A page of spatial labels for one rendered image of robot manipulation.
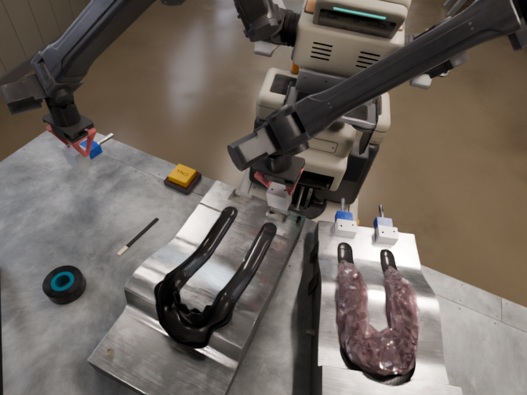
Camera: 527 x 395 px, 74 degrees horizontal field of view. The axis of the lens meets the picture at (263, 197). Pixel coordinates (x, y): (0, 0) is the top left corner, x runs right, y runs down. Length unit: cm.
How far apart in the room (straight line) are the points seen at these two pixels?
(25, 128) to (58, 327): 203
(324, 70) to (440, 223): 154
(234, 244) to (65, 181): 56
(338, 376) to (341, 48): 76
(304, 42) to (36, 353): 94
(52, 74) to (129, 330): 51
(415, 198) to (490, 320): 146
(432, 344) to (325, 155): 66
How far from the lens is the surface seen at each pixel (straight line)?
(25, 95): 86
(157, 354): 77
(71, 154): 99
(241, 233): 85
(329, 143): 118
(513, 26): 57
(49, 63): 79
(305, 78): 103
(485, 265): 234
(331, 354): 77
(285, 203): 83
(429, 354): 85
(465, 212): 253
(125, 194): 107
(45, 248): 102
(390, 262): 95
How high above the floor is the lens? 159
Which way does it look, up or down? 49 degrees down
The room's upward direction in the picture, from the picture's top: 9 degrees clockwise
